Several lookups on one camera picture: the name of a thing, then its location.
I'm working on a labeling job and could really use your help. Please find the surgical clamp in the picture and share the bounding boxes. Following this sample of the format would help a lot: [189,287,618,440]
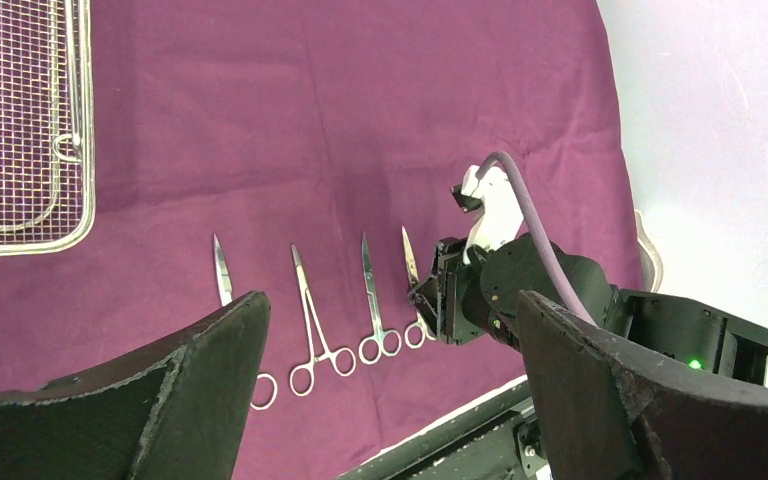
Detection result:
[288,244,358,397]

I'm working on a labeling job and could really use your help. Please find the small metal scissors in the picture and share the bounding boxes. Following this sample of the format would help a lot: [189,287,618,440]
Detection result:
[357,232,403,365]

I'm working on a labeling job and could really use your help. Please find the surgical scissors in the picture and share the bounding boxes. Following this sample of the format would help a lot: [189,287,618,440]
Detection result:
[399,225,438,351]

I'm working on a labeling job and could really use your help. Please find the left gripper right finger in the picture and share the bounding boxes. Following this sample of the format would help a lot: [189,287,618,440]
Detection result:
[516,291,768,479]

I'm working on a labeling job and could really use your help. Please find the white crumpled cloth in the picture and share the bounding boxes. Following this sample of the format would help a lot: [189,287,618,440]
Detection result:
[634,210,664,292]

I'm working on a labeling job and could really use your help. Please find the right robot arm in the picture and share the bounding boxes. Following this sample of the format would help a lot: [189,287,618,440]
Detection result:
[402,234,768,385]

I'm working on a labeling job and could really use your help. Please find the surgical forceps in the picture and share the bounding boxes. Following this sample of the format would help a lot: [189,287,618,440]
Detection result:
[212,233,278,411]

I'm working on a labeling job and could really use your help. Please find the maroon wrap cloth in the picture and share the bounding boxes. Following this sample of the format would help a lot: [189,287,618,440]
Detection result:
[0,0,645,480]

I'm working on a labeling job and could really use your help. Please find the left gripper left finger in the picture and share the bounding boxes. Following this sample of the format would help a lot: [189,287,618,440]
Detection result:
[0,291,271,479]

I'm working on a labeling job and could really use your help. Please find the metal mesh instrument tray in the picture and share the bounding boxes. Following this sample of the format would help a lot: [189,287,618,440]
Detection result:
[0,0,96,256]

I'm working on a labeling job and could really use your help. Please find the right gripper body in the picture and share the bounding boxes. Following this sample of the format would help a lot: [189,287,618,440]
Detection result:
[407,231,617,349]

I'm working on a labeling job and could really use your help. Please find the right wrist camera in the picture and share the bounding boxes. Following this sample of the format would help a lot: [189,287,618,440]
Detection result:
[460,165,524,252]

